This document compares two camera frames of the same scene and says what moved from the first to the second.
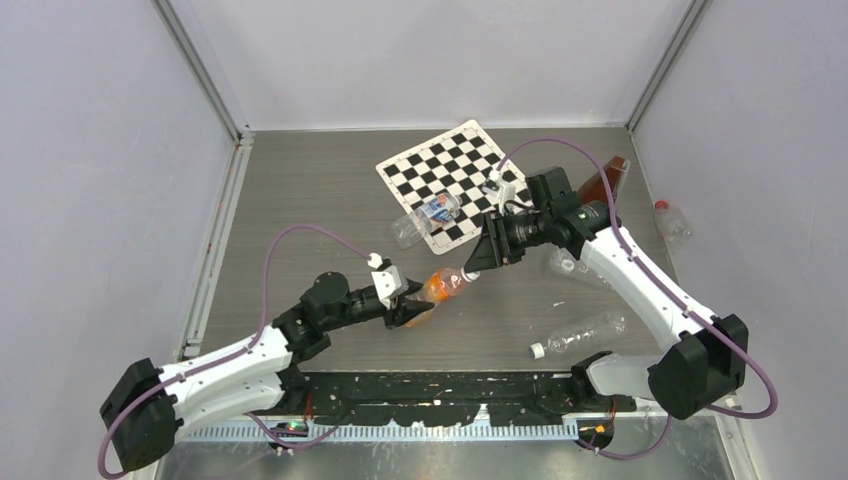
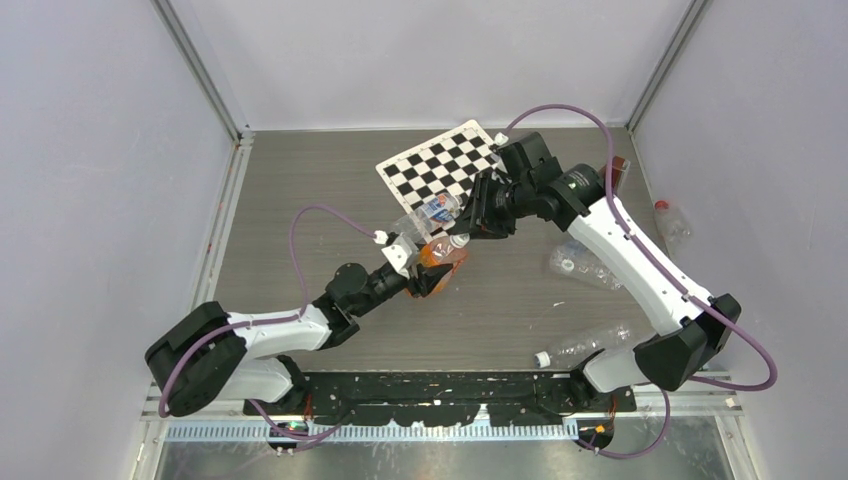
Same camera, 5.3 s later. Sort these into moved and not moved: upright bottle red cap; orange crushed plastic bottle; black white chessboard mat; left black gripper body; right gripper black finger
Moved: left black gripper body; right gripper black finger; orange crushed plastic bottle
Not moved: upright bottle red cap; black white chessboard mat
